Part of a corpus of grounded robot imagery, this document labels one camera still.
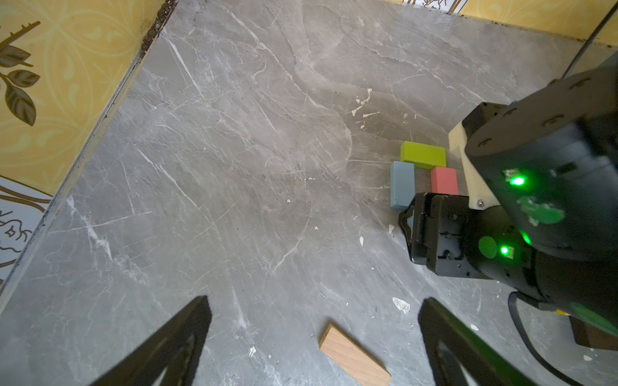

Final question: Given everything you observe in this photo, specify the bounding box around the dark brown block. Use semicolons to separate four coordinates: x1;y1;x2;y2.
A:
569;316;618;352

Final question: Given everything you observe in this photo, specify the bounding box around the light blue block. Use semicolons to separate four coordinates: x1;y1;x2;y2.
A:
389;161;416;211

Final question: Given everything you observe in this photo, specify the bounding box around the wooden block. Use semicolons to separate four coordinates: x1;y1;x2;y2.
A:
319;323;392;386

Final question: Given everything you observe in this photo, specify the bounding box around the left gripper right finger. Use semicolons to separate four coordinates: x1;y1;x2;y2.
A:
418;298;534;385

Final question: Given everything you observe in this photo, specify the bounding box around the pink block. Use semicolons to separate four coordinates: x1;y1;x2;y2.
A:
431;167;459;196

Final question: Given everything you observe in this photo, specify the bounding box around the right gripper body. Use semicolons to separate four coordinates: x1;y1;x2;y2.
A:
398;192;512;280

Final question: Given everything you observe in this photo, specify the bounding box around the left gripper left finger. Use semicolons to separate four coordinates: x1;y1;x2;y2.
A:
93;295;212;385

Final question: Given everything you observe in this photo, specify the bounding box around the green block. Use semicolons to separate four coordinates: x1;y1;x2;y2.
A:
400;141;447;170

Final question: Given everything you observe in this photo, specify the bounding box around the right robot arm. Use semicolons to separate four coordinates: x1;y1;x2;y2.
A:
399;65;617;335

